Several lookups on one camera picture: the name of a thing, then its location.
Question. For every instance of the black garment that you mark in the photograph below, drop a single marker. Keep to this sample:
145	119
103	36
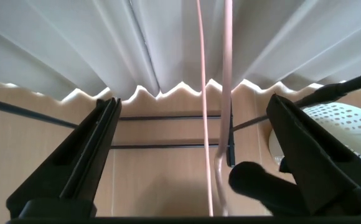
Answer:
261	186

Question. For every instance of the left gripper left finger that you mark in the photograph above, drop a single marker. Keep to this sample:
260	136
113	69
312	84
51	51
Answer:
74	168

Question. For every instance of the black clothes rack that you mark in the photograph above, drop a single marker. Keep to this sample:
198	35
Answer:
168	118

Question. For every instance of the pink clothes hanger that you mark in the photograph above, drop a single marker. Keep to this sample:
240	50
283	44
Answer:
227	62

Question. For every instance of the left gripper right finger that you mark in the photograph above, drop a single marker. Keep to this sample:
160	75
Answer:
320	161

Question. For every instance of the white laundry basket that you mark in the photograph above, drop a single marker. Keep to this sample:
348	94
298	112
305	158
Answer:
339	121

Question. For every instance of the beige curtain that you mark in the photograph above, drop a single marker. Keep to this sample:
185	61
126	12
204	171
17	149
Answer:
74	40

